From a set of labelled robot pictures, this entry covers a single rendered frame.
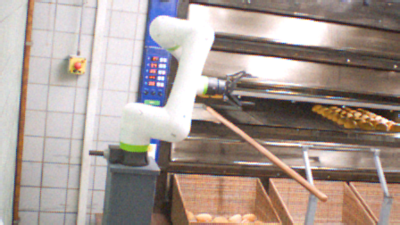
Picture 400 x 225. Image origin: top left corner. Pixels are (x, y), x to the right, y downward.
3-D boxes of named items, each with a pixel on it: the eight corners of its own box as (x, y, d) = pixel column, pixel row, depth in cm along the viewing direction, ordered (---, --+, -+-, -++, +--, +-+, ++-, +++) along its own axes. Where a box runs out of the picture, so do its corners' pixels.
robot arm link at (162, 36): (170, 40, 246) (177, 13, 248) (142, 37, 250) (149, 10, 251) (182, 54, 263) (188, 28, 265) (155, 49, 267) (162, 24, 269)
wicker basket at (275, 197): (261, 217, 381) (267, 177, 375) (337, 220, 396) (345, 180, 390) (288, 249, 335) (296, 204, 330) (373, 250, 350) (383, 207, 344)
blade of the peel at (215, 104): (242, 111, 413) (242, 107, 412) (165, 104, 397) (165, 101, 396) (226, 100, 447) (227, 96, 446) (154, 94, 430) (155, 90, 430)
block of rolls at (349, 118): (310, 110, 458) (311, 103, 457) (362, 114, 471) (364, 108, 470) (346, 129, 400) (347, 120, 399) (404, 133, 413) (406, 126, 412)
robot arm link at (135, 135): (147, 155, 239) (153, 109, 235) (112, 147, 243) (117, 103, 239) (159, 149, 251) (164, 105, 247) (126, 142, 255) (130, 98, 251)
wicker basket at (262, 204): (167, 214, 363) (172, 172, 358) (252, 217, 379) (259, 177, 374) (184, 248, 317) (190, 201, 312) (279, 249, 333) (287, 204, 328)
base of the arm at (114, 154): (88, 163, 236) (90, 149, 235) (87, 154, 250) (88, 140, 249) (152, 168, 243) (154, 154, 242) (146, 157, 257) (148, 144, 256)
